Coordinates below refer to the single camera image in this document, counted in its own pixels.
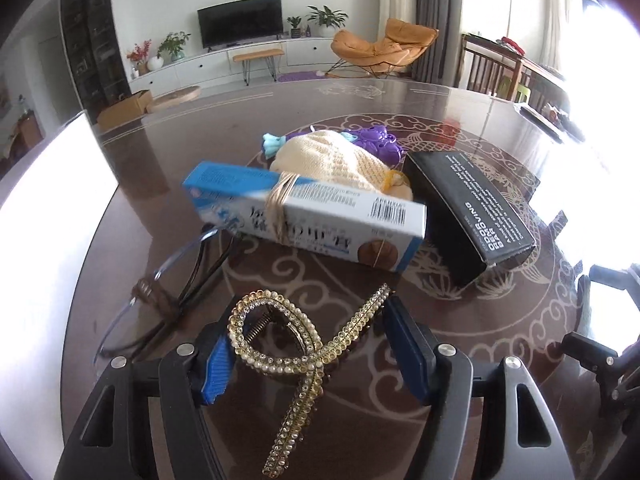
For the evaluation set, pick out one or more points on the wooden stool with metal legs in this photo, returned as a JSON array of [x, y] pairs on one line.
[[257, 55]]

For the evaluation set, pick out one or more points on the purple plastic toy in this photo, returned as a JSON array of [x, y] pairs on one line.
[[377, 142]]

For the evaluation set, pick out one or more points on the light blue plastic toy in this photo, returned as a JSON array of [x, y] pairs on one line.
[[272, 144]]

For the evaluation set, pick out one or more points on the orange lounge chair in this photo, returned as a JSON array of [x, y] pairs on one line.
[[360, 50]]

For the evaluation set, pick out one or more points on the gold pearl rhinestone hair clip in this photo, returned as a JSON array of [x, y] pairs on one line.
[[320, 357]]

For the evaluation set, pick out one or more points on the dark glass display cabinet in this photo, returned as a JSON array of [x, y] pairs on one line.
[[95, 45]]

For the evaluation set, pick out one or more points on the blue white toothpaste box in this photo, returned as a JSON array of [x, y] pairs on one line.
[[330, 220]]

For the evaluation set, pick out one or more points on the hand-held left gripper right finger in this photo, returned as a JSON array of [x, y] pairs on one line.
[[407, 345]]

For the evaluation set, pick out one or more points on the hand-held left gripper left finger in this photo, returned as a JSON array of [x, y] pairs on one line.
[[217, 371]]

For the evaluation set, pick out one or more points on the brown cardboard box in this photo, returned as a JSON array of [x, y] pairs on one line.
[[122, 110]]

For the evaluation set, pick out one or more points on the small green potted plant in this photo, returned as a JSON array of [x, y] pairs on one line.
[[295, 27]]

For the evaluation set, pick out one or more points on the wooden side cabinet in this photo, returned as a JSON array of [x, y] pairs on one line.
[[22, 135]]

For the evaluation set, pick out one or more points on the white round vase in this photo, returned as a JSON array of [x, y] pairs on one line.
[[155, 63]]

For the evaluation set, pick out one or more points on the green plastic stool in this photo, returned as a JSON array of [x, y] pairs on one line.
[[523, 94]]

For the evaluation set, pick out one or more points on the red cloth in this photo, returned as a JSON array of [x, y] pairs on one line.
[[512, 45]]

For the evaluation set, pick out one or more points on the white television cabinet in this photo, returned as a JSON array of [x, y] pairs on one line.
[[210, 67]]

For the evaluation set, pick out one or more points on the leafy plant in pale pot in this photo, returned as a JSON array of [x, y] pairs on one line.
[[174, 45]]

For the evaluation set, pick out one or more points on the red flower arrangement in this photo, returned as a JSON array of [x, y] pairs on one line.
[[139, 55]]

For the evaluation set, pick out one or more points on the grey curtain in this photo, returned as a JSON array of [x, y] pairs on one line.
[[435, 10]]

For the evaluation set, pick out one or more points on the dark wooden chair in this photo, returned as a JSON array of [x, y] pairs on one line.
[[480, 65]]

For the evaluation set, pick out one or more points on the clear rimless eyeglasses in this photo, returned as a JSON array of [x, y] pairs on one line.
[[150, 294]]

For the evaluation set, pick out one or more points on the black flat television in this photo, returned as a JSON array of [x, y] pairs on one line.
[[240, 22]]

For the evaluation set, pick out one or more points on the cream knitted pouch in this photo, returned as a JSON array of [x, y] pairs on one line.
[[330, 160]]

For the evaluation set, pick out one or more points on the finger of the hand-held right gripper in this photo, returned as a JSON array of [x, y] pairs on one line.
[[587, 352], [607, 275]]

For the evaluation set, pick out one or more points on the purple floor mat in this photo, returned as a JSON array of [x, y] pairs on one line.
[[300, 77]]

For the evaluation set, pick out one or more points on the dark patterned wooden desktop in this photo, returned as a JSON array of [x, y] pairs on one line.
[[475, 320]]

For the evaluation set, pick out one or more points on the black cardboard box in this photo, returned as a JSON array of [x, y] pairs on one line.
[[465, 220]]

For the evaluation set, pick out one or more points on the large green potted plant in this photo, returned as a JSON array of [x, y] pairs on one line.
[[327, 17]]

